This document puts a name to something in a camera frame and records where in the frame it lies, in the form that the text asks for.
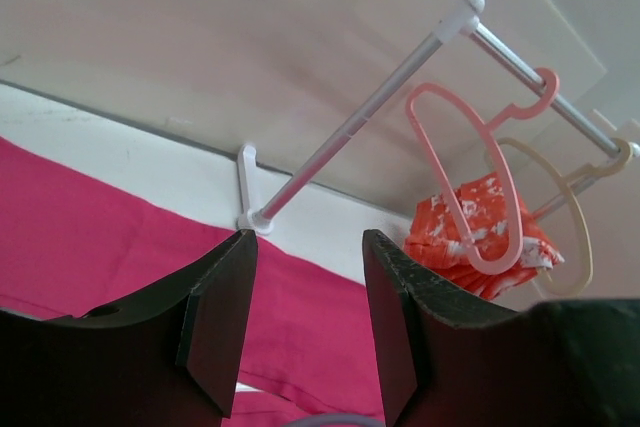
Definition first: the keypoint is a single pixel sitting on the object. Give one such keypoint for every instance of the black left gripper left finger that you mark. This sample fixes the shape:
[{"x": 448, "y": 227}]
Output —
[{"x": 166, "y": 355}]

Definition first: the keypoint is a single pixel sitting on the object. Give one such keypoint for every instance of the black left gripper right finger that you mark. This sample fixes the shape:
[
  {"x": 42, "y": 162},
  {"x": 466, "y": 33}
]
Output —
[{"x": 446, "y": 357}]

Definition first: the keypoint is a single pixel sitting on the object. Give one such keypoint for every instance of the pink trousers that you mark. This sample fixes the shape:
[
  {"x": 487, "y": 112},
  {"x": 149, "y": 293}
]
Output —
[{"x": 70, "y": 243}]

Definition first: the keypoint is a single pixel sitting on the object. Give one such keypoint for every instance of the orange floral garment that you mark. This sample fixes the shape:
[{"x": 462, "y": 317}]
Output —
[{"x": 434, "y": 241}]

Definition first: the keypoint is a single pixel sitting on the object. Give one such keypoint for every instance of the white clothes rack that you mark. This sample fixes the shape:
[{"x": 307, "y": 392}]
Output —
[{"x": 464, "y": 20}]

